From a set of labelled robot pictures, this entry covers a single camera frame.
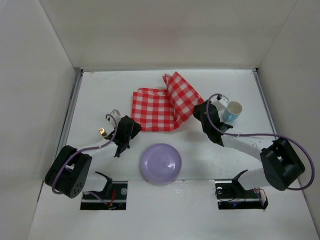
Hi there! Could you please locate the gold fork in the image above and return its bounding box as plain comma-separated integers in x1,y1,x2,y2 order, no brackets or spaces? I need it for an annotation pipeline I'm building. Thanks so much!
99,127,108,139

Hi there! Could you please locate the light blue mug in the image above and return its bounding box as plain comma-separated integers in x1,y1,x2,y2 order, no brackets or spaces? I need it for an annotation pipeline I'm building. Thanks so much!
222,101,243,123

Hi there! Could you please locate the red white checkered cloth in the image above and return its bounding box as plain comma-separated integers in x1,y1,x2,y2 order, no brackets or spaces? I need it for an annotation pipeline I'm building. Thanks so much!
131,72,204,132

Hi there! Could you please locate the purple plastic plate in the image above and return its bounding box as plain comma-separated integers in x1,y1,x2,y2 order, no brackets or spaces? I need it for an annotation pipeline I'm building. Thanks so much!
139,143,182,185

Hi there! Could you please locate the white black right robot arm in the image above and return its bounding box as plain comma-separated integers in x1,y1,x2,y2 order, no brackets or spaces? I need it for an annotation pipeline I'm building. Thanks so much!
193,100,305,191

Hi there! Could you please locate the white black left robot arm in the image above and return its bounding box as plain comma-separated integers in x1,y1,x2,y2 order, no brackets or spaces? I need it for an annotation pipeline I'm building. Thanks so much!
44,110,142,199

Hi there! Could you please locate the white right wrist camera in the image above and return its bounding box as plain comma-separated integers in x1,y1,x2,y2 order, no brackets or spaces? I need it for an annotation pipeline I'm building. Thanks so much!
214,95,229,111

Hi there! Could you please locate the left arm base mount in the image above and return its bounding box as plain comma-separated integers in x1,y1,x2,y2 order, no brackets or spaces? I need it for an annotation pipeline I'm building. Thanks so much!
80,171,128,211

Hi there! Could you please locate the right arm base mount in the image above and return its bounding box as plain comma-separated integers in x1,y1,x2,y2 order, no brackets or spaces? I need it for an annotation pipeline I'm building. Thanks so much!
214,170,269,210

